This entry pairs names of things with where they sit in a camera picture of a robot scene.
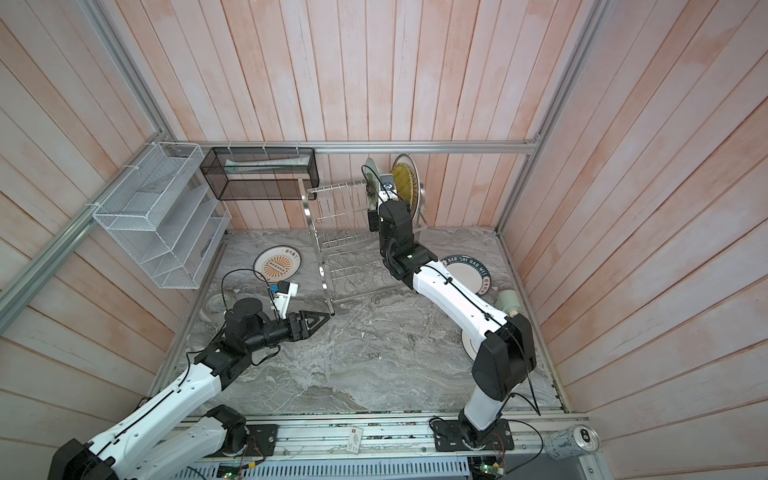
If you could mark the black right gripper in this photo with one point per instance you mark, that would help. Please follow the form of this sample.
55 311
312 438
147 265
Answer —
380 209

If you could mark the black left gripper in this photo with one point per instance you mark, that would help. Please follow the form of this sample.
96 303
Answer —
304 331

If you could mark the small orange sunburst plate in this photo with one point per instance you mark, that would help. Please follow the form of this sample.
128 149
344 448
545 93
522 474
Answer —
278 263

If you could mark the pale green flower plate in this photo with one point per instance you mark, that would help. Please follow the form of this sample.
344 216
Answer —
371 175

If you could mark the yellow woven plate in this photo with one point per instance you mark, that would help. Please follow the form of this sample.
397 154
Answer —
406 182

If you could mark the large orange sunburst plate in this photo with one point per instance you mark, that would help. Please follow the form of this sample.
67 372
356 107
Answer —
415 210

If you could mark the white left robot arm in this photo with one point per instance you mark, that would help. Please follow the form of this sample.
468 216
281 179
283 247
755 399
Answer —
138 447

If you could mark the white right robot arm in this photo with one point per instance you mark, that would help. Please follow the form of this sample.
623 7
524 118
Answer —
505 352

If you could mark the steel two-tier dish rack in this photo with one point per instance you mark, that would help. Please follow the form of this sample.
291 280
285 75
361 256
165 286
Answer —
347 252

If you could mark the green rim white plate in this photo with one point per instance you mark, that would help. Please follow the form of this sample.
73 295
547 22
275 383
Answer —
468 270

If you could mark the pale green cup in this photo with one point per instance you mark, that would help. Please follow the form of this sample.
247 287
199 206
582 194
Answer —
508 302

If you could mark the white plate with cloud outline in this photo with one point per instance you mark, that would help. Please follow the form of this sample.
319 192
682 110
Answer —
468 345

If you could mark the silver drink can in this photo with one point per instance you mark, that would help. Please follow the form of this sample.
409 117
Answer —
574 441

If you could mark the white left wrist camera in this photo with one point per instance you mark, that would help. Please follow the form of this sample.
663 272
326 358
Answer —
281 293

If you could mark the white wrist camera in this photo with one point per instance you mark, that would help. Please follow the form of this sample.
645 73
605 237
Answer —
281 293
387 189

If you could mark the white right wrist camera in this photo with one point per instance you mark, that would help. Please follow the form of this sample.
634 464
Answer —
387 189

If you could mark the white wire mesh shelf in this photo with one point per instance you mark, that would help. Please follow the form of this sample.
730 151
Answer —
169 225

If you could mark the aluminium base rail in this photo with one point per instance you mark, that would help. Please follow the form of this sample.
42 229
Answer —
400 445

